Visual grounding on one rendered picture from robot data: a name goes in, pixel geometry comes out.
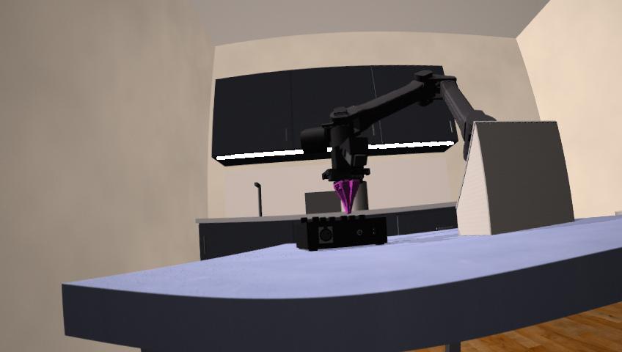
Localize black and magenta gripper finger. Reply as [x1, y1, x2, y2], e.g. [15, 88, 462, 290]
[334, 180, 350, 214]
[350, 180, 360, 213]

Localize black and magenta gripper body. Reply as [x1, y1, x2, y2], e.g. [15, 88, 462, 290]
[322, 168, 370, 184]

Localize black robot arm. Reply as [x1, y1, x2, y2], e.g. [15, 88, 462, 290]
[301, 70, 497, 169]

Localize black lighting desk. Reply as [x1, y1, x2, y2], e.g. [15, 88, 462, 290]
[295, 215, 387, 252]

